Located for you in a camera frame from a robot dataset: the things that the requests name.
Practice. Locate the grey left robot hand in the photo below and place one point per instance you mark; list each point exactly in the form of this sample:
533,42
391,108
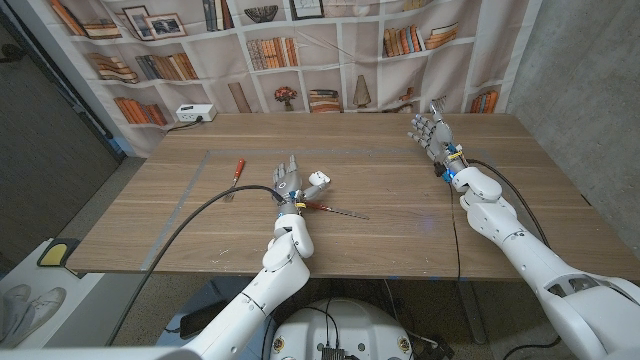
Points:
287,185

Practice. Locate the grey table leg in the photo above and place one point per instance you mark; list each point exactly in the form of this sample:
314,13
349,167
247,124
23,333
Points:
472,315

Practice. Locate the white sneaker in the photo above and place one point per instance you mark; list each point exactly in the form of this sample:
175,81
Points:
12,305
45,305

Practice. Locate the white power strip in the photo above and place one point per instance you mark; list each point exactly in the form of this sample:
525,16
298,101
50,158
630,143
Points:
196,112

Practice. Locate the black smartphone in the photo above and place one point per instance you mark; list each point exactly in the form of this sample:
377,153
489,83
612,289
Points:
197,325

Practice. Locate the black box by torso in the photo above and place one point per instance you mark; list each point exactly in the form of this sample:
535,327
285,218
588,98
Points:
440,350

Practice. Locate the white floor platform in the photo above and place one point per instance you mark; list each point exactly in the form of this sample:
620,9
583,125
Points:
100,310

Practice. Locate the printed bookshelf backdrop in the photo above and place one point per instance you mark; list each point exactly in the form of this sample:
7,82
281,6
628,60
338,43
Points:
350,50

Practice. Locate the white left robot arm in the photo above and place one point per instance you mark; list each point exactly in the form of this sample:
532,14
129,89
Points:
280,280

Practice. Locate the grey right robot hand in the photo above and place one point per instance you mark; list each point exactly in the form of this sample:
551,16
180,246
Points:
439,137

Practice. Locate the yellow and black pad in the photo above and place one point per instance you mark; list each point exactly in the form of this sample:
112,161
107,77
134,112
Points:
54,253

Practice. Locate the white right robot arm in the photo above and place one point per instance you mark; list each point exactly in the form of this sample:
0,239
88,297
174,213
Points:
525,250

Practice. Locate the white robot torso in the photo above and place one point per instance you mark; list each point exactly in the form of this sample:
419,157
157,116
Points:
345,330

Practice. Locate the white airpods case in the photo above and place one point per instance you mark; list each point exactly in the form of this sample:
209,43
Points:
320,177

